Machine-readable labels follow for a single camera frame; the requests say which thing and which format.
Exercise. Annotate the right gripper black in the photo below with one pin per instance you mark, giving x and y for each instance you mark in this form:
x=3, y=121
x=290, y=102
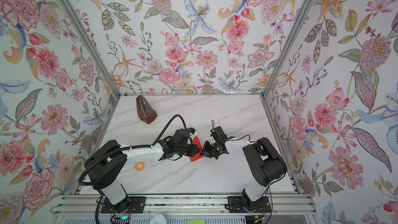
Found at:
x=206, y=152

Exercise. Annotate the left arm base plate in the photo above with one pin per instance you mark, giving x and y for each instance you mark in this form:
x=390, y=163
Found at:
x=122, y=204

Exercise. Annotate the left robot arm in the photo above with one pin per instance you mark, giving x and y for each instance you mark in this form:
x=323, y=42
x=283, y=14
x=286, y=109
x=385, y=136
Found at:
x=103, y=167

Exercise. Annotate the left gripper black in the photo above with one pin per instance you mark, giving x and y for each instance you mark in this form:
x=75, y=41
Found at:
x=193, y=149

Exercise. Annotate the brown wooden metronome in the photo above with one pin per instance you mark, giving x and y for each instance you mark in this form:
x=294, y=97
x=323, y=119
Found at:
x=145, y=111

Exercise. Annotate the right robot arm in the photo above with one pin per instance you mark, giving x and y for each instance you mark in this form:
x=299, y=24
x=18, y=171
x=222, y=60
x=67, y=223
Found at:
x=266, y=164

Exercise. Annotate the aluminium front rail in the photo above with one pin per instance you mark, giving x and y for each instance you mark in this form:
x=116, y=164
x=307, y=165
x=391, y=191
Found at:
x=273, y=204

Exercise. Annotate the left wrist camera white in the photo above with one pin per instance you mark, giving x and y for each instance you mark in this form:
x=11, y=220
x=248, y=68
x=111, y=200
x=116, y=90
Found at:
x=192, y=132

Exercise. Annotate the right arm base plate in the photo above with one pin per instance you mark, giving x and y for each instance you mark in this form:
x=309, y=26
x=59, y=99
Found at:
x=244, y=205

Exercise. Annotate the red square paper sheet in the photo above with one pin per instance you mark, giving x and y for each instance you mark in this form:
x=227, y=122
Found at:
x=197, y=149

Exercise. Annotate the white round object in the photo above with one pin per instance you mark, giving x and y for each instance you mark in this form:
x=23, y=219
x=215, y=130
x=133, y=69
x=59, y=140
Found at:
x=158, y=219

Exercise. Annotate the green object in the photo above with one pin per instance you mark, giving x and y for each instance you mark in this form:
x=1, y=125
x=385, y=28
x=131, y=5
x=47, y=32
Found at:
x=196, y=221

